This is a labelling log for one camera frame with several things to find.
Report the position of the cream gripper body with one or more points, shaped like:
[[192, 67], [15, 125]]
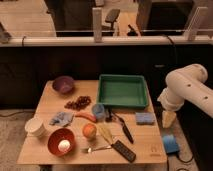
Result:
[[168, 118]]

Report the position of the bunch of dark grapes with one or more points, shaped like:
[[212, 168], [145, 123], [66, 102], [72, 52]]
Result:
[[80, 103]]

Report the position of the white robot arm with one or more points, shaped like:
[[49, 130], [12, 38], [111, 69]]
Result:
[[185, 84]]

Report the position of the small blue cup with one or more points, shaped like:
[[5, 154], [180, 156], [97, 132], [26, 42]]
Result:
[[99, 111]]

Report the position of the white paper cup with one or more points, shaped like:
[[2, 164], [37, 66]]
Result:
[[35, 127]]

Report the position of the blue sponge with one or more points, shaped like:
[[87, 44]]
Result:
[[144, 118]]

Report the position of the green plastic tray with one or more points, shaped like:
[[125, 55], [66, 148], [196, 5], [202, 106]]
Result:
[[124, 91]]

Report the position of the black remote control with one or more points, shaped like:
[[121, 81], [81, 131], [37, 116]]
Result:
[[123, 150]]

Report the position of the orange fruit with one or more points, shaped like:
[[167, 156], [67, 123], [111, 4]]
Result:
[[89, 131]]

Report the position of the orange carrot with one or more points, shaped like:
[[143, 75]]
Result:
[[86, 116]]

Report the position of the white egg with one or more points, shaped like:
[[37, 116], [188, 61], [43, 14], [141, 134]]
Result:
[[64, 145]]

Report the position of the purple bowl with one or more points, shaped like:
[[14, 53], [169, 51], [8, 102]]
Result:
[[63, 84]]

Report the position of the red bowl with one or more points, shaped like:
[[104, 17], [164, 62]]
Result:
[[56, 137]]

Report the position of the black office chair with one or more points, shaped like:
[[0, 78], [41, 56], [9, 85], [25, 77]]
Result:
[[111, 18]]

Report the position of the black handled knife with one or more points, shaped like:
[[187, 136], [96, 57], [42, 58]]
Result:
[[124, 127]]

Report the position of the white horizontal rail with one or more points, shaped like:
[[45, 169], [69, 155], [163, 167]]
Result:
[[105, 41]]

